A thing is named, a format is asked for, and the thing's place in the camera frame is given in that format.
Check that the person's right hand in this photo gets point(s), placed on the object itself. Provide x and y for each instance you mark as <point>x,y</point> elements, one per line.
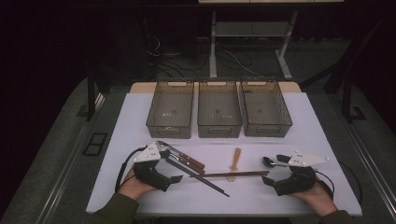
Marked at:
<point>317,199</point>

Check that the grey metal stand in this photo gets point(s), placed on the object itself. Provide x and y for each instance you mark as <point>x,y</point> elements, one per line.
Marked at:
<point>213,46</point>

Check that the wooden table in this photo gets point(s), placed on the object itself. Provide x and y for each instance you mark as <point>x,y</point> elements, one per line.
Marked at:
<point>140,87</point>

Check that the person's left hand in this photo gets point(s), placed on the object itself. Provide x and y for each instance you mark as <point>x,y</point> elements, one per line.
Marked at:
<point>134,186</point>

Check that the dark metal stand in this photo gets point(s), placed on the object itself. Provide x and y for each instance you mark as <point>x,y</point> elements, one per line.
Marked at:
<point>91,99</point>
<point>347,102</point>

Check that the smoky clear plastic bin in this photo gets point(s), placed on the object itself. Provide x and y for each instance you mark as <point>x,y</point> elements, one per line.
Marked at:
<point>264,109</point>
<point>171,109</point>
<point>219,109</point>

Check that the metal floor rail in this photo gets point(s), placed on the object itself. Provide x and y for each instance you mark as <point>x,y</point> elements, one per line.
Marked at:
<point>373,165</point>
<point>68,161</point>

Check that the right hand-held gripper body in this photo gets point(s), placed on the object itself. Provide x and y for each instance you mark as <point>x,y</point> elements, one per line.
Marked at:
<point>297,180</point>

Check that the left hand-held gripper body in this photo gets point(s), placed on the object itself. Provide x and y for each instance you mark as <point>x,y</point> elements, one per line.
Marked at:
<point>149,174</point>

